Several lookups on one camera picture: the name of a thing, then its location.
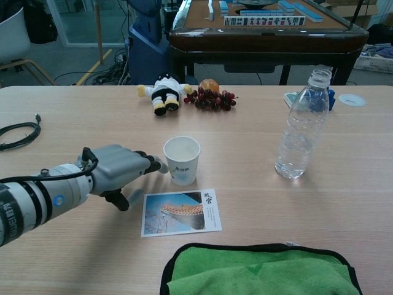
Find photo postcard with roof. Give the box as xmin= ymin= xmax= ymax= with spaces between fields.
xmin=141 ymin=188 xmax=222 ymax=238

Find white chair wooden legs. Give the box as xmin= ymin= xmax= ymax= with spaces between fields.
xmin=0 ymin=6 xmax=58 ymax=89

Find plush doll black hair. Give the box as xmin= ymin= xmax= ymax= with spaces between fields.
xmin=137 ymin=73 xmax=193 ymax=117

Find coiled black cable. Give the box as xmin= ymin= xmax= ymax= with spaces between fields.
xmin=0 ymin=112 xmax=42 ymax=151

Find pale green tissue pack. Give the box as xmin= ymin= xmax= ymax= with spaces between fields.
xmin=282 ymin=91 xmax=300 ymax=108

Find clear plastic water bottle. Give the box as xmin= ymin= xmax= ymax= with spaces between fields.
xmin=274 ymin=68 xmax=333 ymax=180

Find green cloth black trim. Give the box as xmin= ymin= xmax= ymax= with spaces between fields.
xmin=159 ymin=242 xmax=364 ymax=295

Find dark red grape bunch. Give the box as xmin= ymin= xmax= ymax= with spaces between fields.
xmin=183 ymin=87 xmax=239 ymax=112

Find white plastic basket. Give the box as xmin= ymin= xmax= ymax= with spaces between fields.
xmin=352 ymin=45 xmax=393 ymax=74

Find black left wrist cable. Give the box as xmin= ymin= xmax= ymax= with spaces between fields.
xmin=0 ymin=146 xmax=99 ymax=185

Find tangled black floor cables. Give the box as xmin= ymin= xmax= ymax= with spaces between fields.
xmin=55 ymin=49 xmax=136 ymax=86

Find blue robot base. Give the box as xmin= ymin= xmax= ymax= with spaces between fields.
xmin=127 ymin=0 xmax=173 ymax=85

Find dark brown mahjong table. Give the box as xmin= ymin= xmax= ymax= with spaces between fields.
xmin=168 ymin=0 xmax=369 ymax=87

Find wooden pole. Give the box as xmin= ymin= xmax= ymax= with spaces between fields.
xmin=94 ymin=0 xmax=104 ymax=65

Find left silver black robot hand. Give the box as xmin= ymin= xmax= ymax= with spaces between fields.
xmin=75 ymin=144 xmax=169 ymax=212

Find white paper cup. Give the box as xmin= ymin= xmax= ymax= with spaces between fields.
xmin=163 ymin=136 xmax=201 ymax=187

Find face-up mahjong tile row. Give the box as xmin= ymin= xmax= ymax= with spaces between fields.
xmin=224 ymin=15 xmax=306 ymax=27

